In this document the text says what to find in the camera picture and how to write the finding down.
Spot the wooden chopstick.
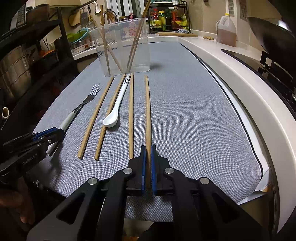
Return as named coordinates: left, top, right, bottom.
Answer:
left=90, top=14, right=123, bottom=75
left=100, top=5, right=111, bottom=75
left=94, top=74, right=127, bottom=161
left=144, top=75, right=152, bottom=189
left=127, top=19, right=144, bottom=73
left=128, top=73, right=134, bottom=159
left=126, top=0, right=151, bottom=73
left=77, top=76, right=114, bottom=160

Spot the white ceramic spoon striped handle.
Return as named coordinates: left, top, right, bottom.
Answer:
left=102, top=74, right=131, bottom=128

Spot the white handled metal fork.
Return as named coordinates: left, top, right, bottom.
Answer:
left=59, top=83, right=101, bottom=132

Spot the chrome kitchen faucet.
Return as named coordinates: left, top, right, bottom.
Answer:
left=103, top=9, right=118, bottom=24

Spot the left hand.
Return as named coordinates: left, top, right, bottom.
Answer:
left=1, top=177, right=35, bottom=225

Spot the grey woven table mat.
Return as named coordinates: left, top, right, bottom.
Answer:
left=30, top=41, right=265, bottom=223

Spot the stainless steel pot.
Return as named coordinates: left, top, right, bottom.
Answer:
left=1, top=45, right=31, bottom=100

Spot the black shelf unit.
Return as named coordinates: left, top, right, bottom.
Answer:
left=1, top=1, right=79, bottom=134

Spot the clear plastic utensil container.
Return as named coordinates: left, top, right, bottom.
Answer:
left=90, top=18, right=151, bottom=77

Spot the green plastic bowl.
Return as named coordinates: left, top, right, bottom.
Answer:
left=67, top=28, right=89, bottom=44

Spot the metal box grater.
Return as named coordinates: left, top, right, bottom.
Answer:
left=80, top=7, right=90, bottom=28

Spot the black spice rack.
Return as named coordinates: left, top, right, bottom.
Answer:
left=147, top=1, right=191, bottom=34

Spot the black induction cooktop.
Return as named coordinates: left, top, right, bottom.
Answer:
left=221, top=49, right=295, bottom=117

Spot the plastic oil jug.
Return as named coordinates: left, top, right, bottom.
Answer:
left=215, top=13, right=237, bottom=47

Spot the hanging white ladle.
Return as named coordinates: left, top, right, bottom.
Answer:
left=94, top=1, right=101, bottom=15

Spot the black steel wok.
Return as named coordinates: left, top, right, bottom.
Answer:
left=247, top=16, right=296, bottom=70

